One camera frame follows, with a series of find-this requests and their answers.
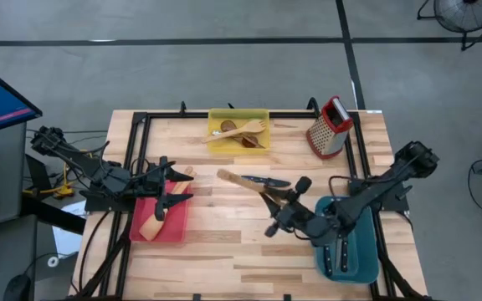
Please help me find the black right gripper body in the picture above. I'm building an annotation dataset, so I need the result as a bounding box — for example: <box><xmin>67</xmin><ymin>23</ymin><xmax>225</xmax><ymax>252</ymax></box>
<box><xmin>278</xmin><ymin>196</ymin><xmax>330</xmax><ymax>246</ymax></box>

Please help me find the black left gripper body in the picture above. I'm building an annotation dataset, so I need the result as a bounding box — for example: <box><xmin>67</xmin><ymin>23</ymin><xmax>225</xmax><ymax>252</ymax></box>
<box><xmin>130</xmin><ymin>165</ymin><xmax>167</xmax><ymax>201</ymax></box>

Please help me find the plain wooden spatula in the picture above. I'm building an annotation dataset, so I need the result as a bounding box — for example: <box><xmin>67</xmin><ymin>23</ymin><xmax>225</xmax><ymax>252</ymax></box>
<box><xmin>138</xmin><ymin>165</ymin><xmax>198</xmax><ymax>242</ymax></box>

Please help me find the all-black knife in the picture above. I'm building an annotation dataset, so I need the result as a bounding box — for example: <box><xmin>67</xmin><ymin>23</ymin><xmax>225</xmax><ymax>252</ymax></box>
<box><xmin>240</xmin><ymin>175</ymin><xmax>292</xmax><ymax>188</ymax></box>

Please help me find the wooden slotted spoon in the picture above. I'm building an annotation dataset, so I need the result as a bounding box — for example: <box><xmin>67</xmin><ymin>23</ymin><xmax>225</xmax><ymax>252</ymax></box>
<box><xmin>216</xmin><ymin>168</ymin><xmax>269</xmax><ymax>196</ymax></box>

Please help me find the black-handled steel knife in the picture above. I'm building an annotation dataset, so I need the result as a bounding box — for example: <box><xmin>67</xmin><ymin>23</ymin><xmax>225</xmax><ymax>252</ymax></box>
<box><xmin>322</xmin><ymin>245</ymin><xmax>334</xmax><ymax>278</ymax></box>

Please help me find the wooden spork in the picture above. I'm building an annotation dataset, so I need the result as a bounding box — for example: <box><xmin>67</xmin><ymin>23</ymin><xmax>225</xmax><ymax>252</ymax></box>
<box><xmin>200</xmin><ymin>118</ymin><xmax>268</xmax><ymax>145</ymax></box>

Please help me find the pink plastic bin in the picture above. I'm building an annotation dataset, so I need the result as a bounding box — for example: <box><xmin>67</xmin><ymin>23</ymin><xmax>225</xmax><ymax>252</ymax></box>
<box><xmin>130</xmin><ymin>171</ymin><xmax>190</xmax><ymax>244</ymax></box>

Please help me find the yellow plastic bin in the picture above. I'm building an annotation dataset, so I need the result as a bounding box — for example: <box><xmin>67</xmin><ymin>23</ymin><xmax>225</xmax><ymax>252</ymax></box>
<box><xmin>206</xmin><ymin>107</ymin><xmax>271</xmax><ymax>156</ymax></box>

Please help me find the steel box grater red trim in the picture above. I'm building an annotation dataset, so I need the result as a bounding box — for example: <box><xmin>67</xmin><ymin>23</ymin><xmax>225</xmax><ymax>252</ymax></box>
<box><xmin>305</xmin><ymin>94</ymin><xmax>355</xmax><ymax>161</ymax></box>

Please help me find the teal plastic bin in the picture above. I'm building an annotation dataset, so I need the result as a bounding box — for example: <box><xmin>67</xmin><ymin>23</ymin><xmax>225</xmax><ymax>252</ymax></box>
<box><xmin>314</xmin><ymin>195</ymin><xmax>381</xmax><ymax>285</ymax></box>

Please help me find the yellow clamp tool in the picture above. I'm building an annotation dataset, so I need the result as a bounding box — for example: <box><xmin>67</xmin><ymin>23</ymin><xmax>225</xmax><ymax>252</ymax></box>
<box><xmin>22</xmin><ymin>169</ymin><xmax>75</xmax><ymax>201</ymax></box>

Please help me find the white paper sheet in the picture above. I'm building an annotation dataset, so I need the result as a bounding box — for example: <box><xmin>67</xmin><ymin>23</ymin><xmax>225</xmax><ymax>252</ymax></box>
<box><xmin>50</xmin><ymin>199</ymin><xmax>88</xmax><ymax>257</ymax></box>

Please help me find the black support beam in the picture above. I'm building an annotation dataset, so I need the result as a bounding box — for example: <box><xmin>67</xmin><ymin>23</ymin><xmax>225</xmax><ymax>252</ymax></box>
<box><xmin>19</xmin><ymin>192</ymin><xmax>88</xmax><ymax>236</ymax></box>

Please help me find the black triangular stand panel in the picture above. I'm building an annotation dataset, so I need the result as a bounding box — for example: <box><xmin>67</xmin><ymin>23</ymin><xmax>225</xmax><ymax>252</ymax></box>
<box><xmin>24</xmin><ymin>153</ymin><xmax>53</xmax><ymax>196</ymax></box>

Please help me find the grey equipment cabinet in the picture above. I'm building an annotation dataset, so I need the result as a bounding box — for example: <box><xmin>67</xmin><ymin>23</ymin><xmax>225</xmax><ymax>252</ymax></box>
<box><xmin>0</xmin><ymin>120</ymin><xmax>29</xmax><ymax>227</ymax></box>

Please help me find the black computer mouse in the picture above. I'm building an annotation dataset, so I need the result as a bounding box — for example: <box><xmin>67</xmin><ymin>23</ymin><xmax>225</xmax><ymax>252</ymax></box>
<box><xmin>1</xmin><ymin>273</ymin><xmax>33</xmax><ymax>301</ymax></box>

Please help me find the black floor fan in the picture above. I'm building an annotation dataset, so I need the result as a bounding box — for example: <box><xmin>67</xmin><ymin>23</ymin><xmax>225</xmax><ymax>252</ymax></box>
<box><xmin>416</xmin><ymin>0</ymin><xmax>482</xmax><ymax>52</ymax></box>

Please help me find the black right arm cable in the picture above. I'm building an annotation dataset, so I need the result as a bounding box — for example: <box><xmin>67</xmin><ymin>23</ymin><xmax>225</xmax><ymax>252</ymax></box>
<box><xmin>328</xmin><ymin>175</ymin><xmax>353</xmax><ymax>198</ymax></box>

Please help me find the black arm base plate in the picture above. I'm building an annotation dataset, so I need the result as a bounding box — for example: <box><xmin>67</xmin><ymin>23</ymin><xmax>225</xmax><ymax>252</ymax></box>
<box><xmin>347</xmin><ymin>177</ymin><xmax>410</xmax><ymax>213</ymax></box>
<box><xmin>82</xmin><ymin>188</ymin><xmax>138</xmax><ymax>213</ymax></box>

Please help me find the black metal table frame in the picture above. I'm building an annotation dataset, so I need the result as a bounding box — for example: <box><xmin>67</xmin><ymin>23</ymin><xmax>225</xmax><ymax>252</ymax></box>
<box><xmin>68</xmin><ymin>99</ymin><xmax>434</xmax><ymax>301</ymax></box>

